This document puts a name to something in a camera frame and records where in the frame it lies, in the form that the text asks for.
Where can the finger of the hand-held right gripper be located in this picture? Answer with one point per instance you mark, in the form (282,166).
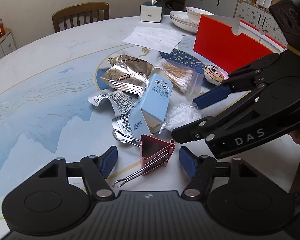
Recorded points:
(190,132)
(212,96)

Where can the white gold-rimmed bowl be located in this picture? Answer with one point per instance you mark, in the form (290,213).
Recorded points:
(198,13)

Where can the light blue carton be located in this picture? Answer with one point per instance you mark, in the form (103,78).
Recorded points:
(152,100)

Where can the dark green tissue box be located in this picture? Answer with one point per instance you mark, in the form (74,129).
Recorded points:
(151,12)

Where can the bag of cotton swabs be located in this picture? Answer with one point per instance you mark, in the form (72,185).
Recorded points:
(175,73)

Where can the white gold-rimmed plate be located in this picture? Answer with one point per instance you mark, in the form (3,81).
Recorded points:
(180,26)
(177,15)

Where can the low side cabinet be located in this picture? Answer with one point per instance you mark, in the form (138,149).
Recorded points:
(2,47)

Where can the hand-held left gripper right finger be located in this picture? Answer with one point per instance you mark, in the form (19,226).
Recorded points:
(187,161)

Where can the gold foil packet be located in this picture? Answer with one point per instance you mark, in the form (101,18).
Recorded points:
(132,62)
(125,80)

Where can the clear bag of white beads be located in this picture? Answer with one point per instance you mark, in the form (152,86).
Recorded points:
(182,116)

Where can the white paper sheet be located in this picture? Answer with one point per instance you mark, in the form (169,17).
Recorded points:
(152,38)

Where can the white speckled cabinet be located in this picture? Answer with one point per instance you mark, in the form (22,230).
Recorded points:
(252,17)

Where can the white marble desktop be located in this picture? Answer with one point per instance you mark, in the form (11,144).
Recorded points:
(52,80)

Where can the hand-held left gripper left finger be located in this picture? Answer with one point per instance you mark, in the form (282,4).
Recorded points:
(108,161)

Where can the dark wooden chair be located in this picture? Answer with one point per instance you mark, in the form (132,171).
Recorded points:
(65,13)

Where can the pink binder clip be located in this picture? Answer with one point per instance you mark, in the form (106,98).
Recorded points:
(152,150)

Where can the silver foil packet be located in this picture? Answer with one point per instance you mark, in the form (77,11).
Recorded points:
(122,102)

